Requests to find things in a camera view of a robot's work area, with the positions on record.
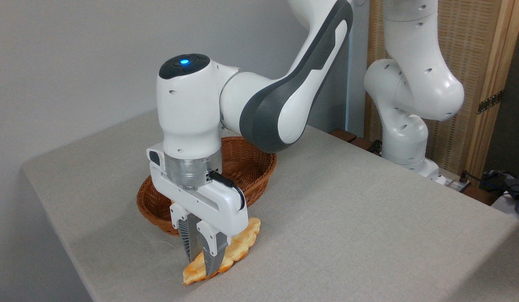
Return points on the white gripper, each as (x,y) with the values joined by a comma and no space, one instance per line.
(217,209)

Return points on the long braided golden bread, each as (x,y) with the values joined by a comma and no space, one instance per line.
(244,241)

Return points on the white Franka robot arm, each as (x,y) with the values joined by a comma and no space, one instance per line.
(188,113)

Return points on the brown wicker oval basket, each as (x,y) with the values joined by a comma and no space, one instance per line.
(251,167)

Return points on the dark grey bundled object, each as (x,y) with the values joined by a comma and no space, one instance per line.
(515,191)

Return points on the dark metal screen hinge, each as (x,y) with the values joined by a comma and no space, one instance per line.
(490,102)

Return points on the wooden rattan folding screen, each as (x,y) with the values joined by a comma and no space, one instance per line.
(477,50)

